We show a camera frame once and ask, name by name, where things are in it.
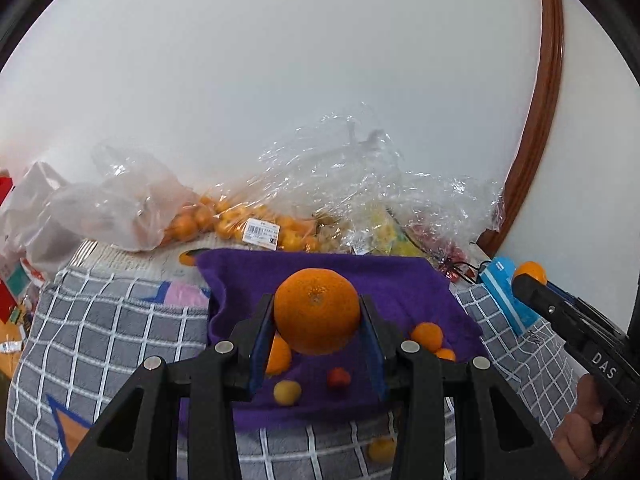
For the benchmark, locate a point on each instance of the yellow-orange citrus fruit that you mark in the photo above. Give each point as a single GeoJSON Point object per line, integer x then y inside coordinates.
{"type": "Point", "coordinates": [381, 451]}

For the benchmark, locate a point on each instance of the large orange with stem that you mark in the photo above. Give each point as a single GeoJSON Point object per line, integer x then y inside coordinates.
{"type": "Point", "coordinates": [280, 357]}

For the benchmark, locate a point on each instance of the yellow-green round fruit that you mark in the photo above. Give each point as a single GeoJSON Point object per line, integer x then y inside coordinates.
{"type": "Point", "coordinates": [287, 393]}

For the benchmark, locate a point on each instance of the clear plastic bag of mandarins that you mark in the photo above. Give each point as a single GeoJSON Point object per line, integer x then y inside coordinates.
{"type": "Point", "coordinates": [290, 232]}

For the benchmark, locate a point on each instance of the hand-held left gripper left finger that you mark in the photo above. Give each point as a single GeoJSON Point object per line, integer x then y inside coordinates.
{"type": "Point", "coordinates": [260, 360]}

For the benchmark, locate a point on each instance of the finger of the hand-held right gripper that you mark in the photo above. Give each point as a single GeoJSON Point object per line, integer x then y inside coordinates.
{"type": "Point", "coordinates": [580, 305]}
{"type": "Point", "coordinates": [545, 307]}

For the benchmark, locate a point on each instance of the brown wooden door frame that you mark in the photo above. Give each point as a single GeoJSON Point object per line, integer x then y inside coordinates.
{"type": "Point", "coordinates": [542, 110]}

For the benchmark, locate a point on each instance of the white plastic bag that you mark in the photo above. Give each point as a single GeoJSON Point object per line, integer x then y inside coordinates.
{"type": "Point", "coordinates": [35, 195]}

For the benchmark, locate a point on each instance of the blue tissue packet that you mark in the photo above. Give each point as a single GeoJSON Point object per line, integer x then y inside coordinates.
{"type": "Point", "coordinates": [505, 285]}

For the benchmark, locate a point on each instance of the red paper bag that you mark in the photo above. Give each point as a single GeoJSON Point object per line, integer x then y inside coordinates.
{"type": "Point", "coordinates": [4, 185]}

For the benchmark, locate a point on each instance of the purple towel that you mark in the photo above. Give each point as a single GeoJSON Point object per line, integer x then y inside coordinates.
{"type": "Point", "coordinates": [225, 280]}

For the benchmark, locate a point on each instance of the frosted plastic bag of mandarins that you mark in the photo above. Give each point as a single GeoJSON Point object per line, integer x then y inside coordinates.
{"type": "Point", "coordinates": [125, 200]}

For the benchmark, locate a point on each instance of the grey checked star blanket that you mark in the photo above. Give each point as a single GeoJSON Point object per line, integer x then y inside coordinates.
{"type": "Point", "coordinates": [100, 320]}

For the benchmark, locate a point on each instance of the person's right hand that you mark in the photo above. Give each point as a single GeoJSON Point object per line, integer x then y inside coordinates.
{"type": "Point", "coordinates": [575, 435]}

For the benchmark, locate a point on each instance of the patterned bed sheet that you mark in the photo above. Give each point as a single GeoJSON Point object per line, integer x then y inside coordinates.
{"type": "Point", "coordinates": [150, 265]}

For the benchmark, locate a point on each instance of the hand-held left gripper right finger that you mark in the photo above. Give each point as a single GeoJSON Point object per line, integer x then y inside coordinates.
{"type": "Point", "coordinates": [374, 360]}

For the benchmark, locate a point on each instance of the small red fruit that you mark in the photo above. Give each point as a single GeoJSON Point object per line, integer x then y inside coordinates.
{"type": "Point", "coordinates": [338, 378]}

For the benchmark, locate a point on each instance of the small mandarin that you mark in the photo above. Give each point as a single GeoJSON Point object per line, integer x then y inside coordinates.
{"type": "Point", "coordinates": [531, 271]}
{"type": "Point", "coordinates": [445, 355]}
{"type": "Point", "coordinates": [426, 336]}

